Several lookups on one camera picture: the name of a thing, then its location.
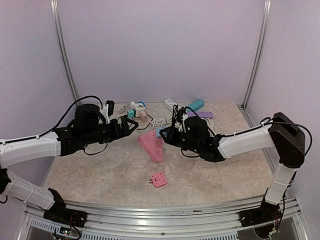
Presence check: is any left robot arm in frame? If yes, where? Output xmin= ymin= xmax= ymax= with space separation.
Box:
xmin=0 ymin=101 xmax=139 ymax=223

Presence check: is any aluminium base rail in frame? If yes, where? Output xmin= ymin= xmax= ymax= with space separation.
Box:
xmin=17 ymin=196 xmax=310 ymax=240

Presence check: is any purple power strip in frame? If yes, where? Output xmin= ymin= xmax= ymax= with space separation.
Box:
xmin=186 ymin=111 xmax=214 ymax=119

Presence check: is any pink square plug adapter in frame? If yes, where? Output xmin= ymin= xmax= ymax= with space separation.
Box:
xmin=148 ymin=172 xmax=168 ymax=188

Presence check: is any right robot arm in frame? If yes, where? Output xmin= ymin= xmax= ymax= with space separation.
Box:
xmin=159 ymin=112 xmax=310 ymax=222

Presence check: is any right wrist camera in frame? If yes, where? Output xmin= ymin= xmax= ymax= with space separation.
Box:
xmin=171 ymin=104 xmax=189 ymax=133

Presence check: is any light blue plug adapter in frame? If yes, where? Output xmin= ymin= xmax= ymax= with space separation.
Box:
xmin=154 ymin=126 xmax=169 ymax=139

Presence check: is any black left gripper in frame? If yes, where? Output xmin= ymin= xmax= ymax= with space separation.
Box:
xmin=82 ymin=115 xmax=139 ymax=145

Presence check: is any white thick power cord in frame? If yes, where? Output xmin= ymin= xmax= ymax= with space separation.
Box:
xmin=151 ymin=112 xmax=215 ymax=131

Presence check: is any pink triangular power strip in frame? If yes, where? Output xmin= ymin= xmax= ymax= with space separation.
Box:
xmin=137 ymin=130 xmax=163 ymax=163

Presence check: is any teal plug adapter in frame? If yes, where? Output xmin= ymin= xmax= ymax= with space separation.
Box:
xmin=127 ymin=109 xmax=136 ymax=119

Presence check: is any aluminium frame post right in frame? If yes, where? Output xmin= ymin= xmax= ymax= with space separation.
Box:
xmin=241 ymin=0 xmax=272 ymax=111

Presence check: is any teal power strip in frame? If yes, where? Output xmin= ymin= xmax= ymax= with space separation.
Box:
xmin=184 ymin=99 xmax=205 ymax=112

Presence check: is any white cube socket adapter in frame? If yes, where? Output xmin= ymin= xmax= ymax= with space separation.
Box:
xmin=133 ymin=103 xmax=146 ymax=113

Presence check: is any blue plug on cube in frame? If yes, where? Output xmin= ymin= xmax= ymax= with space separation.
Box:
xmin=138 ymin=101 xmax=146 ymax=108

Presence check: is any white charger plug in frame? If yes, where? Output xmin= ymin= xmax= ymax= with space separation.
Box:
xmin=130 ymin=101 xmax=136 ymax=109

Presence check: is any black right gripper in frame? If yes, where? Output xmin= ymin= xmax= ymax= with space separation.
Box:
xmin=160 ymin=125 xmax=202 ymax=154

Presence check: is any white coiled usb cable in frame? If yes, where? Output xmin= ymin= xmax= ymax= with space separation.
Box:
xmin=116 ymin=104 xmax=131 ymax=115

